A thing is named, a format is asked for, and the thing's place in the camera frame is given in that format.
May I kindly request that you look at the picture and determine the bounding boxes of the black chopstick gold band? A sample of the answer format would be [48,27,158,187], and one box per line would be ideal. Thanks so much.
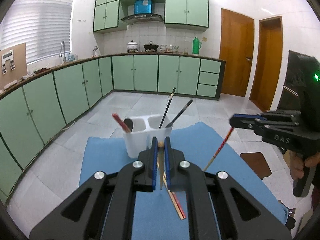
[165,99,193,128]

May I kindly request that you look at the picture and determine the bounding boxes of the plain bamboo chopstick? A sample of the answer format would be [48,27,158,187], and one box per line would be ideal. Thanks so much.
[158,141,164,190]
[157,162,186,220]

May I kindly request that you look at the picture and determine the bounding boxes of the green lower kitchen cabinets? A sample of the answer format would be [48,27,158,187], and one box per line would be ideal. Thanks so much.
[1,53,226,202]

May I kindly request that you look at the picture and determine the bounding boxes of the green kitchen cabinets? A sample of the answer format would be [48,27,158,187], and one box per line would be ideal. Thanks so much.
[93,0,209,33]
[1,53,226,202]

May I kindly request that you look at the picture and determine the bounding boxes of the green upper kitchen cabinets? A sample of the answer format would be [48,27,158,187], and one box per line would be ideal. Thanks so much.
[93,0,209,33]

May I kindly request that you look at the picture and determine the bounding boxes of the chrome kitchen faucet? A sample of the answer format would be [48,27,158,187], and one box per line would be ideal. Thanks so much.
[59,41,66,63]

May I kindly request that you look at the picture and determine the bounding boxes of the right hand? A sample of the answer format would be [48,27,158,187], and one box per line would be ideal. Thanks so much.
[290,151,320,180]

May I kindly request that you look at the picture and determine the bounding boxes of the wooden door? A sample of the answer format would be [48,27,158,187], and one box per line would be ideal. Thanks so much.
[220,9,254,97]
[249,16,283,112]

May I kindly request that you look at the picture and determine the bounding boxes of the brown wooden stool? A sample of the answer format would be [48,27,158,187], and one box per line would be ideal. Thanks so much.
[240,152,272,180]

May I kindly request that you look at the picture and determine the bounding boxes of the blue table mat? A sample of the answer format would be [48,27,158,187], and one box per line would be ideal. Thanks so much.
[79,121,288,240]

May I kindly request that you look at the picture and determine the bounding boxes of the black chopstick in holder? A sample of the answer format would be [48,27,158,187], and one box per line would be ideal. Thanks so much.
[159,87,176,129]

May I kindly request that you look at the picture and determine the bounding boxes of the red chopstick in holder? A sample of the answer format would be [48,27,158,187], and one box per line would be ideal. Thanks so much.
[112,113,131,133]

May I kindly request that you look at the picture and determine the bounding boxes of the green thermos jug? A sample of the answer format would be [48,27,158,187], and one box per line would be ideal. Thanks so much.
[192,36,201,55]

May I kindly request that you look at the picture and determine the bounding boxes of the white double utensil holder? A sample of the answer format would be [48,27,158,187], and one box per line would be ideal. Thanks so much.
[124,114,172,159]

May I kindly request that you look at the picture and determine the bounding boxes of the black wok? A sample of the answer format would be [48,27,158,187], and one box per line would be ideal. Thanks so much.
[143,41,159,53]

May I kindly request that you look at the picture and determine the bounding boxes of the white cooking pot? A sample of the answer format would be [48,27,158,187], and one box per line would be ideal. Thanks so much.
[126,40,138,53]

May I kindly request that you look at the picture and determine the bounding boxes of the black range hood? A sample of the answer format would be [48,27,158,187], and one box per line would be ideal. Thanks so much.
[120,0,164,25]

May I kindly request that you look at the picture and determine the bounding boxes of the cardboard board with device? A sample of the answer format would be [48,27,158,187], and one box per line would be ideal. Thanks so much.
[0,43,28,90]

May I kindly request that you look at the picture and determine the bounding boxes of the window blind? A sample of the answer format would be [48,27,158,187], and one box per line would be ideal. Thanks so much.
[1,0,73,63]

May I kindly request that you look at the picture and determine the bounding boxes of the red handled bamboo chopstick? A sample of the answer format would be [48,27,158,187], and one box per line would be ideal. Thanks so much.
[163,174,186,220]

